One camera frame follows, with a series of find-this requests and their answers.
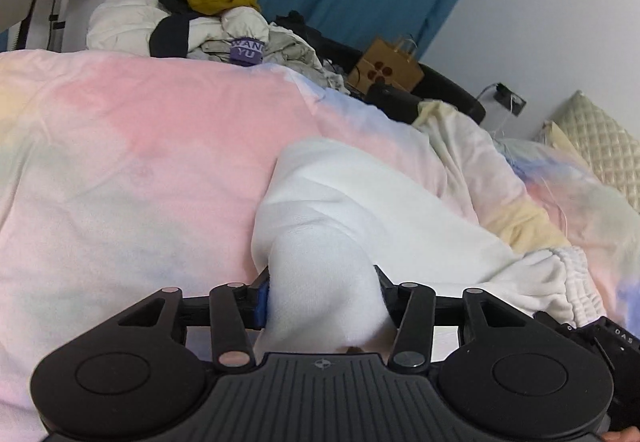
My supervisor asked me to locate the quilted cream pillow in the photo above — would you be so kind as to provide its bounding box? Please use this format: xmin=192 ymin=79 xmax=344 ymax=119
xmin=538 ymin=90 xmax=639 ymax=211

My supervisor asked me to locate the pile of clothes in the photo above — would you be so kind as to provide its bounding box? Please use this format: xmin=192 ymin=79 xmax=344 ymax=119
xmin=86 ymin=0 xmax=347 ymax=94

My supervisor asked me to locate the white knit zip sweater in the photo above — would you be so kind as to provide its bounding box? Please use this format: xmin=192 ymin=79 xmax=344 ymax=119
xmin=252 ymin=139 xmax=605 ymax=354

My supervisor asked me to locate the pastel pink blue bedsheet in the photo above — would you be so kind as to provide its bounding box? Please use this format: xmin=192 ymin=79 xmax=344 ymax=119
xmin=1 ymin=50 xmax=639 ymax=441

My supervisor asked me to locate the brown paper bag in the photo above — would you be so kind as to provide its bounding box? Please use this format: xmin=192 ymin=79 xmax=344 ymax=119
xmin=346 ymin=36 xmax=424 ymax=95

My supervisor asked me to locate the black wall socket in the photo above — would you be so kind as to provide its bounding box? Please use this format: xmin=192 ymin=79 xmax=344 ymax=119
xmin=494 ymin=83 xmax=526 ymax=116

